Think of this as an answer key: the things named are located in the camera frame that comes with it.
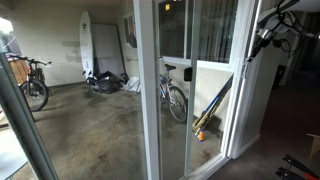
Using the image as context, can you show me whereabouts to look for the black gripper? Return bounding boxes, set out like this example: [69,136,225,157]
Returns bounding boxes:
[248,29,274,62]

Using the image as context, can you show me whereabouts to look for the white sliding glass door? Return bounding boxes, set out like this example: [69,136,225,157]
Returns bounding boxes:
[221,0,263,159]

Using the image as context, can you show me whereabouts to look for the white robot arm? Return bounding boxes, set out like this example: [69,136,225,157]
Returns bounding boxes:
[247,0,320,62]

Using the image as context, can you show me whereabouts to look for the bundle of long poles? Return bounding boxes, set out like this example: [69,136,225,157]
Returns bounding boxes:
[192,77,233,135]

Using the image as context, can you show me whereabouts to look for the blue silver bicycle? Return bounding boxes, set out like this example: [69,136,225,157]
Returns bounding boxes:
[159,64,188,123]

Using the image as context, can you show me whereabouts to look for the orange bottle on patio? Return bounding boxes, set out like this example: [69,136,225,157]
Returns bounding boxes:
[198,130,204,142]

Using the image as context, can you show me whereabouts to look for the black garbage bag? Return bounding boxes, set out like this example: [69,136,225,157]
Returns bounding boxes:
[86,71,122,94]

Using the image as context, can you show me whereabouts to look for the white surfboard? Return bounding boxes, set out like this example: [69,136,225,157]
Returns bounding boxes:
[79,10,93,78]

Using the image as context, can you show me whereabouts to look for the red bicycle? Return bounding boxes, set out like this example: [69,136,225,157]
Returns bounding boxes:
[7,55,51,112]

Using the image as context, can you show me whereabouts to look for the white fixed door frame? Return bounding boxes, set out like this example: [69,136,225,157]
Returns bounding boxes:
[133,0,201,180]

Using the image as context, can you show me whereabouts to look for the red handled clamp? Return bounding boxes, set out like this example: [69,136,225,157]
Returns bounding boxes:
[275,154,320,180]

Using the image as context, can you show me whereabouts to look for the grey board leaning on wall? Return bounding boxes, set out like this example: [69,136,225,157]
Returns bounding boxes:
[92,24,125,76]

